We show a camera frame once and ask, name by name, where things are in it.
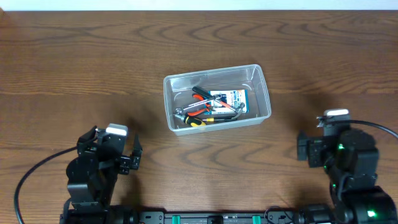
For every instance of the small black yellow screwdriver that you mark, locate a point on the small black yellow screwdriver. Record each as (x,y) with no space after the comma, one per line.
(219,119)

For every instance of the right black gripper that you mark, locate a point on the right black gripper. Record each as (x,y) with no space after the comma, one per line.
(315,145)

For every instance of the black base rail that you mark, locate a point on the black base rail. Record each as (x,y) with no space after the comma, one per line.
(202,217)

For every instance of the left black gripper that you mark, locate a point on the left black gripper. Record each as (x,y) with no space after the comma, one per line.
(84,144)

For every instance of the silver ratchet wrench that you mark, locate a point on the silver ratchet wrench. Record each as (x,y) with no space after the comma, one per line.
(193,105)

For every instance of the red handled pliers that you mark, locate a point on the red handled pliers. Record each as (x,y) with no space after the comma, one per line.
(207,107)

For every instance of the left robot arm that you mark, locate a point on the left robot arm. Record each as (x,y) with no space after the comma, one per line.
(93,174)

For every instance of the clear plastic container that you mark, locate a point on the clear plastic container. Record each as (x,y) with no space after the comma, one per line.
(178,93)

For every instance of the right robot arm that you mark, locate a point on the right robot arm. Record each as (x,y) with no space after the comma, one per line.
(349,157)

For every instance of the stubby yellow black screwdriver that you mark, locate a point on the stubby yellow black screwdriver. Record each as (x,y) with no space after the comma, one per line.
(194,122)

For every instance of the blue white screw box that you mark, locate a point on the blue white screw box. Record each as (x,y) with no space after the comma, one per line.
(231,97)

